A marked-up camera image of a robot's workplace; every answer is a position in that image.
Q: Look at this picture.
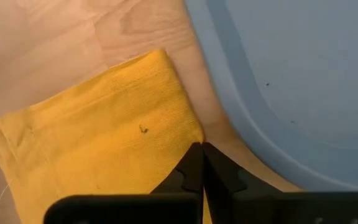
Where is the blue plastic tray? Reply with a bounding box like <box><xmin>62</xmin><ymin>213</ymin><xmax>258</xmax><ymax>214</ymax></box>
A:
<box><xmin>185</xmin><ymin>0</ymin><xmax>358</xmax><ymax>192</ymax></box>

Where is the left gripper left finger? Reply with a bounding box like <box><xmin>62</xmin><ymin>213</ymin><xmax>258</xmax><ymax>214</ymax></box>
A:
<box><xmin>149</xmin><ymin>142</ymin><xmax>205</xmax><ymax>195</ymax></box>

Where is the yellow cloth napkin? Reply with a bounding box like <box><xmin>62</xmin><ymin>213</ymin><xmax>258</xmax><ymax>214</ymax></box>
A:
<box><xmin>0</xmin><ymin>49</ymin><xmax>205</xmax><ymax>224</ymax></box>

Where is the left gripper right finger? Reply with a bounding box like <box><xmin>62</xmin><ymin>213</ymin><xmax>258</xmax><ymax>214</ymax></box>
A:
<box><xmin>203</xmin><ymin>142</ymin><xmax>285</xmax><ymax>224</ymax></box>

